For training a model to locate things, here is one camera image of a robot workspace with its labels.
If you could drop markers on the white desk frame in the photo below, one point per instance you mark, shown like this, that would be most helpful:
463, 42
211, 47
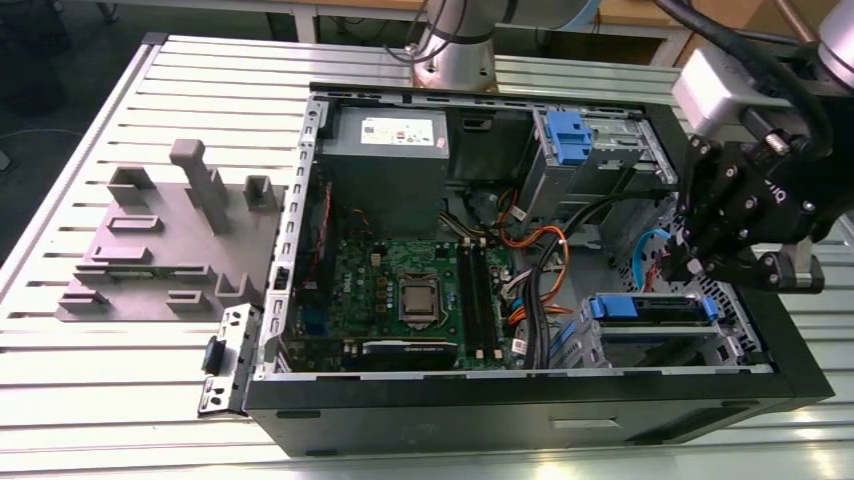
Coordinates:
306, 27

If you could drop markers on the CPU socket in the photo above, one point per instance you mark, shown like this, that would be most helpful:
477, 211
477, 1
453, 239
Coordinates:
422, 319

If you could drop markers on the wooden desk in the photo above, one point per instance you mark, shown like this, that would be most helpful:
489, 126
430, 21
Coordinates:
628, 20

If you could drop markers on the blue drive latch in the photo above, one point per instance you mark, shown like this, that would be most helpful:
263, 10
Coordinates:
568, 135

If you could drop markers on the brown cabinet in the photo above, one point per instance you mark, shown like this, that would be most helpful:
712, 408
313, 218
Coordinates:
754, 15

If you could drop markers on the grey parts rack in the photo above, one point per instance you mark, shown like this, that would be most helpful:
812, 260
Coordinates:
181, 240

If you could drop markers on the metal disk bay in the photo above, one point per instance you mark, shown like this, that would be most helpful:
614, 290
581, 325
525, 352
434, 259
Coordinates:
668, 330

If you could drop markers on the grey power supply unit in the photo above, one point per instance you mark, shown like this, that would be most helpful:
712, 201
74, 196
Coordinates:
381, 190

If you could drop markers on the metal case bracket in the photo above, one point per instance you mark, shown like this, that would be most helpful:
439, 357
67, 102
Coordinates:
237, 350

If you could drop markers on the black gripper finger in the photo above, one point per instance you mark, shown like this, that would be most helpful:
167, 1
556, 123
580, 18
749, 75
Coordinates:
768, 267
714, 190

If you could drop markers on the black bracket latch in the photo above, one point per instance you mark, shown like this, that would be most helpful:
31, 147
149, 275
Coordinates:
214, 355

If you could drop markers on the black open PC case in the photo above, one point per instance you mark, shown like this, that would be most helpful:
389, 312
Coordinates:
467, 415

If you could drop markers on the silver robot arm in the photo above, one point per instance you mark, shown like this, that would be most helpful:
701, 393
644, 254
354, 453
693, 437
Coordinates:
461, 60

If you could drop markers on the silver CPU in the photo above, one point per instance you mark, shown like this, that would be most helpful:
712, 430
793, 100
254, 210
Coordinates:
421, 299

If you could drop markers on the hard disk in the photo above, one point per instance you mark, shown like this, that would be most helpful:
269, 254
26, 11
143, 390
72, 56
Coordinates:
614, 306

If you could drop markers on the green motherboard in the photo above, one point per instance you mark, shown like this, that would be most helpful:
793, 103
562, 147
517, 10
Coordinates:
374, 260

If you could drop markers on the grey metal drive cage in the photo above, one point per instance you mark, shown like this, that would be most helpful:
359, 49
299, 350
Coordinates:
554, 185

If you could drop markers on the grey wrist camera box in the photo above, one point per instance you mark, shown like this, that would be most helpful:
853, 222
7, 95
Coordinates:
721, 90

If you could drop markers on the black graphics card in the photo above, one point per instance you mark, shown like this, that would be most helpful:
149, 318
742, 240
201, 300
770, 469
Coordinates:
401, 352

